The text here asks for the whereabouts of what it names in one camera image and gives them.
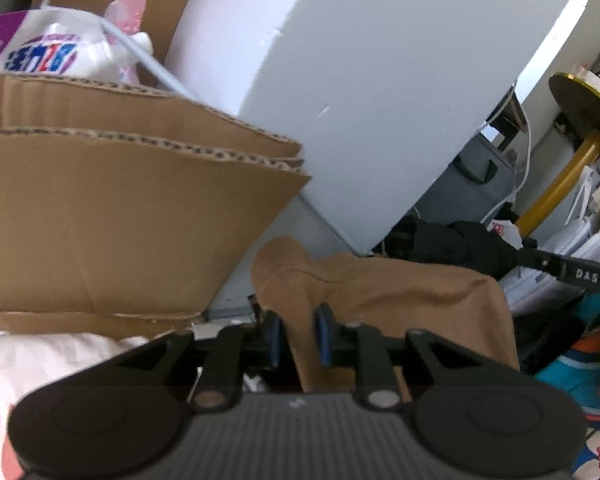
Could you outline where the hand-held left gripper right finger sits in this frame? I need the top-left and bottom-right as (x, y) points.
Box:
(314, 305), (483, 411)

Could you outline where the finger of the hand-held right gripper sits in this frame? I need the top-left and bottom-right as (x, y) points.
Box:
(517, 246), (565, 277)

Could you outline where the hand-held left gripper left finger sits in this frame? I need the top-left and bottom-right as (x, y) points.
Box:
(107, 310), (284, 413)

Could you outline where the brown printed t-shirt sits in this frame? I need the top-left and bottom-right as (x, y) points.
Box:
(250, 237), (521, 395)

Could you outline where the white plastic bag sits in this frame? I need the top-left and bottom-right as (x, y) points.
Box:
(486, 219), (523, 250)

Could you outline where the black cloth heap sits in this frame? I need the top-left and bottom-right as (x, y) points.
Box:
(384, 215), (523, 281)

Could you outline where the teal printed blanket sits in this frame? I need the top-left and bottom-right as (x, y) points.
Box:
(532, 237), (600, 480)

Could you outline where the grey suitcase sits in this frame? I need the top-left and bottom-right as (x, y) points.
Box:
(412, 132), (521, 226)

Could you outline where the round black gold table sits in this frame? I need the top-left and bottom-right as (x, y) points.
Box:
(515, 72), (600, 238)

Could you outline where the flat cardboard sheet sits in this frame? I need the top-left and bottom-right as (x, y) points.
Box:
(0, 74), (313, 341)

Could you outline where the cream bear printed blanket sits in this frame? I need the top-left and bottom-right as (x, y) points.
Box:
(0, 330), (153, 480)

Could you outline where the pink bottle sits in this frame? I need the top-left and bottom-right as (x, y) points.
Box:
(102, 0), (153, 86)

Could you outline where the cardboard box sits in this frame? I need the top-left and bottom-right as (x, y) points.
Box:
(30, 0), (213, 68)

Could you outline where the white purple refill pouch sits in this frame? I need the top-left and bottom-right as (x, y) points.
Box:
(0, 7), (118, 81)

